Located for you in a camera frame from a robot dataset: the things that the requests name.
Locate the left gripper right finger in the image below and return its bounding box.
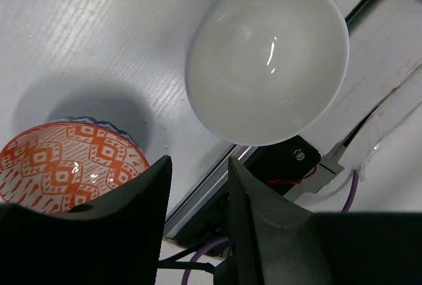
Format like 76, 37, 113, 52
228, 158, 421, 284

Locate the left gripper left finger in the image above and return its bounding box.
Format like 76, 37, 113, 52
1, 156, 172, 284

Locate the red patterned bowl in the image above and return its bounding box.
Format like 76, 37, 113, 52
1, 117, 149, 214

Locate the white bowl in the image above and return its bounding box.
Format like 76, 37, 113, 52
185, 0, 349, 146

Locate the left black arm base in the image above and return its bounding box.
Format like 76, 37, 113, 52
164, 135, 347, 259

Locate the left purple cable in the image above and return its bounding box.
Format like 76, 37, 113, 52
181, 169, 362, 285

